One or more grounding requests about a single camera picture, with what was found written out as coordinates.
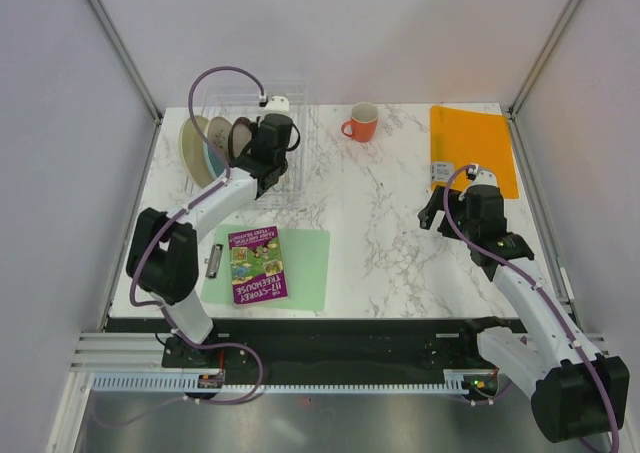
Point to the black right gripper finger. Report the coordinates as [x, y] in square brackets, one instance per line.
[427, 215]
[441, 195]

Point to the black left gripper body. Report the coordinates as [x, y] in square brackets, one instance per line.
[255, 135]

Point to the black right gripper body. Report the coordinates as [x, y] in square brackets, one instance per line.
[466, 226]

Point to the dark red rimmed plate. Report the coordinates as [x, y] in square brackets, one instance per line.
[239, 144]

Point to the watermelon pattern plate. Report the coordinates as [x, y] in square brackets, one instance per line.
[281, 184]

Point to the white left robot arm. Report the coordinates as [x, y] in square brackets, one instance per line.
[163, 256]

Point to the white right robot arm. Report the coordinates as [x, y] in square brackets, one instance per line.
[575, 391]

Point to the blue white floral plate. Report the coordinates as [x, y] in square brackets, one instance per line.
[217, 131]

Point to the orange plastic folder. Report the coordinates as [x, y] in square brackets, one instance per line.
[459, 137]

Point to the cream green plate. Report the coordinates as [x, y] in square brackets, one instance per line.
[192, 154]

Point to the green clipboard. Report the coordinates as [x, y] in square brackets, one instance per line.
[306, 259]

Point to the purple treehouse book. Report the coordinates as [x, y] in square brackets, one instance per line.
[257, 267]

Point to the orange ceramic mug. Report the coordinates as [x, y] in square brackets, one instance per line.
[362, 124]

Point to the clear wire dish rack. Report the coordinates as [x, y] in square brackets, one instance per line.
[232, 98]

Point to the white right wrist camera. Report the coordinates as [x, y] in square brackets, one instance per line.
[479, 176]

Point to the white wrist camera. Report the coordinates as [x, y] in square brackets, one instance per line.
[479, 176]
[275, 104]

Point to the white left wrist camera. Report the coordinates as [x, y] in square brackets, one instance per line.
[275, 104]

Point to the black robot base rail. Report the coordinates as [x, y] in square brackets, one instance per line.
[342, 351]

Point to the white slotted cable duct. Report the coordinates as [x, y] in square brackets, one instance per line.
[452, 384]

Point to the right aluminium frame post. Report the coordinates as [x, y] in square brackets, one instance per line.
[551, 43]

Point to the aluminium frame post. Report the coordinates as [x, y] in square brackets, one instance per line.
[109, 29]
[551, 43]

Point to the left aluminium frame post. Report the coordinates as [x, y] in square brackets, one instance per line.
[109, 29]

